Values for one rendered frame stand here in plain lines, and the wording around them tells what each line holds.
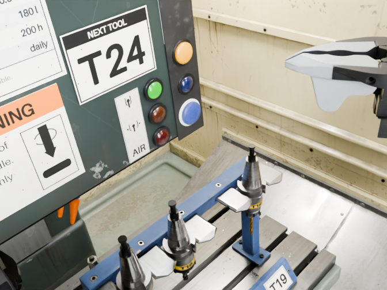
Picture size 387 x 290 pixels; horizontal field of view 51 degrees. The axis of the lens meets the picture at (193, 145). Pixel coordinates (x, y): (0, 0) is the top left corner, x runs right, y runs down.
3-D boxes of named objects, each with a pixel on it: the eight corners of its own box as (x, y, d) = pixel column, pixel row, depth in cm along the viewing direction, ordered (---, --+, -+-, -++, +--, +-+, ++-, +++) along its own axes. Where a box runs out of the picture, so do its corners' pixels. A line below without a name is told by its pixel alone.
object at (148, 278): (144, 266, 78) (141, 257, 76) (159, 288, 73) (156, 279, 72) (113, 283, 75) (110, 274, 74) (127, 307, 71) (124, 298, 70)
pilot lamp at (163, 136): (171, 141, 51) (169, 126, 49) (158, 149, 49) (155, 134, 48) (169, 139, 51) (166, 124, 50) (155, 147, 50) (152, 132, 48)
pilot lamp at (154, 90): (164, 95, 47) (162, 77, 46) (150, 103, 46) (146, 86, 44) (161, 94, 47) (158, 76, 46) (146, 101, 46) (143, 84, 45)
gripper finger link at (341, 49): (283, 100, 46) (371, 105, 44) (285, 51, 43) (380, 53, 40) (286, 87, 49) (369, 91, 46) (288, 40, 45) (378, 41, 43)
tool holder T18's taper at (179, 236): (176, 229, 81) (171, 205, 77) (194, 237, 79) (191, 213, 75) (162, 244, 78) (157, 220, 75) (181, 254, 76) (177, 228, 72)
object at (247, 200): (256, 202, 88) (256, 199, 87) (240, 216, 85) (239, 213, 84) (231, 188, 92) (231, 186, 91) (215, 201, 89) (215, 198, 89)
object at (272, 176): (287, 176, 93) (287, 174, 93) (272, 189, 91) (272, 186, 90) (262, 164, 98) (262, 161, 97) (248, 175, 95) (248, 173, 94)
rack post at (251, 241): (270, 255, 114) (272, 173, 97) (258, 267, 111) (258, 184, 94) (243, 237, 120) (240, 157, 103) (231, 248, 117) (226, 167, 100)
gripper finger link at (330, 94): (280, 115, 44) (372, 121, 41) (281, 64, 41) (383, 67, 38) (283, 100, 46) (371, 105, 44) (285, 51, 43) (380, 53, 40)
